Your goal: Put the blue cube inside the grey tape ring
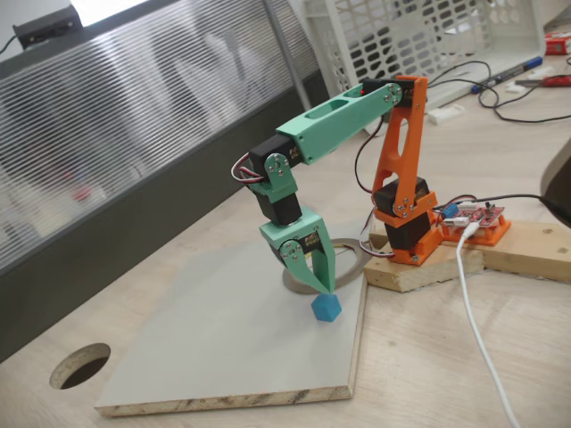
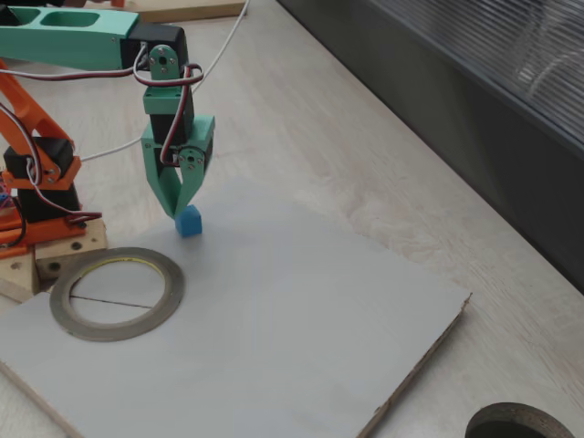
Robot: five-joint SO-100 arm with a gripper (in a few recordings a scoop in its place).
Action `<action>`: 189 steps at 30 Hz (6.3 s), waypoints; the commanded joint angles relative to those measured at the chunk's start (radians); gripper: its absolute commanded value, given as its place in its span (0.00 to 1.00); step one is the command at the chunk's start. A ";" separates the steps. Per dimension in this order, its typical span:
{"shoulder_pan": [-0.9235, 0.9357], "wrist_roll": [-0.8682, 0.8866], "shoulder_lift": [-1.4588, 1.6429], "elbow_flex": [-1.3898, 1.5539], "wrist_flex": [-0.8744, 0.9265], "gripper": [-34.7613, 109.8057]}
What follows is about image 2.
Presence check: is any blue cube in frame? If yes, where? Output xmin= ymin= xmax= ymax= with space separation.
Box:
xmin=174 ymin=203 xmax=204 ymax=238

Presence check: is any wooden base block with holes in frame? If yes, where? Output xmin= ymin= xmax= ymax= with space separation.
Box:
xmin=34 ymin=216 xmax=109 ymax=282

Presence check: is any light wooden plank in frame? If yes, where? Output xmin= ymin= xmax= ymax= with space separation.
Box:
xmin=136 ymin=0 xmax=247 ymax=24

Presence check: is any red circuit board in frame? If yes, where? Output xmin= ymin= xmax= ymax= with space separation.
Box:
xmin=0 ymin=171 xmax=22 ymax=218

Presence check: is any grey plywood board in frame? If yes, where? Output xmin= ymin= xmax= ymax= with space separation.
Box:
xmin=0 ymin=175 xmax=473 ymax=438

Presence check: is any wedge-shaped wooden block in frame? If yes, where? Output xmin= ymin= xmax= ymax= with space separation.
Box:
xmin=0 ymin=248 xmax=42 ymax=305

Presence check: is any ribbed translucent window panel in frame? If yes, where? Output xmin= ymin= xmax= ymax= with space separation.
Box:
xmin=360 ymin=0 xmax=584 ymax=147

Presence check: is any red white black servo cable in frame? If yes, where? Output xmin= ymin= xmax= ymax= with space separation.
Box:
xmin=0 ymin=43 xmax=204 ymax=168
xmin=25 ymin=153 xmax=104 ymax=228

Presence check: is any grey tape ring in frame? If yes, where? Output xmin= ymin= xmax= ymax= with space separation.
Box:
xmin=48 ymin=246 xmax=185 ymax=343

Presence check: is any dark window frame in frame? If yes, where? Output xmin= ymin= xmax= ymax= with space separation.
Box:
xmin=276 ymin=0 xmax=584 ymax=296

